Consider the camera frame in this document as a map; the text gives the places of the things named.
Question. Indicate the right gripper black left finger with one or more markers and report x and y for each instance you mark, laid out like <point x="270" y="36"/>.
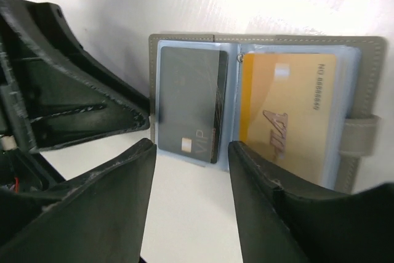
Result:
<point x="98" y="216"/>

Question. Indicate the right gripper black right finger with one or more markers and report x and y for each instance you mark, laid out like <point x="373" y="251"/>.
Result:
<point x="284" y="218"/>

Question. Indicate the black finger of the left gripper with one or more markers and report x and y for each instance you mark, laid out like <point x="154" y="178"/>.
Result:
<point x="55" y="93"/>

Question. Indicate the grey blue card holder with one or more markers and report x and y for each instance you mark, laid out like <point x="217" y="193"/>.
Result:
<point x="361" y="125"/>

